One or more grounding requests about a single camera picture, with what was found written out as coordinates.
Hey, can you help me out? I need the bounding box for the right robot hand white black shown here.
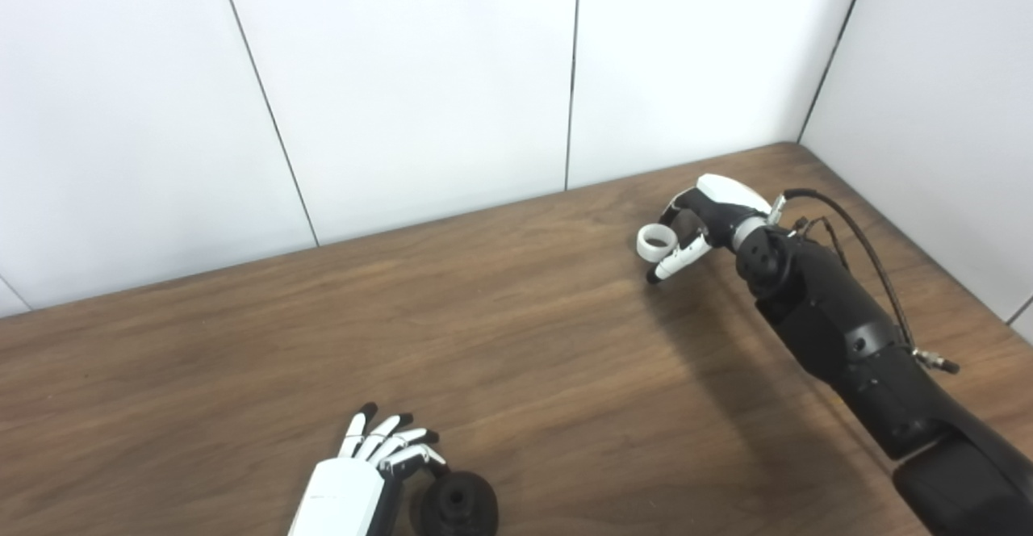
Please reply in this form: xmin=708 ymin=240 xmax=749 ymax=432
xmin=646 ymin=173 xmax=772 ymax=286

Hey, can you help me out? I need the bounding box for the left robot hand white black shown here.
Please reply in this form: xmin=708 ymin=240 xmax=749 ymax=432
xmin=286 ymin=403 xmax=449 ymax=536

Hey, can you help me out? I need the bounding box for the white plastic ring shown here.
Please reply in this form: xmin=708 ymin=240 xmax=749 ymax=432
xmin=636 ymin=224 xmax=677 ymax=262

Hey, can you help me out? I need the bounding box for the round black plastic part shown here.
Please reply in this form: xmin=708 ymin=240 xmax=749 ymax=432
xmin=412 ymin=471 xmax=499 ymax=536

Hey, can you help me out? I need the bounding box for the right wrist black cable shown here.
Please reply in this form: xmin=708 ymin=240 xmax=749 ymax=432
xmin=771 ymin=188 xmax=962 ymax=375

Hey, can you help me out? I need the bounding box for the right arm thin black wire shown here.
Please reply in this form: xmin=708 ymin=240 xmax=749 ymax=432
xmin=791 ymin=214 xmax=849 ymax=271

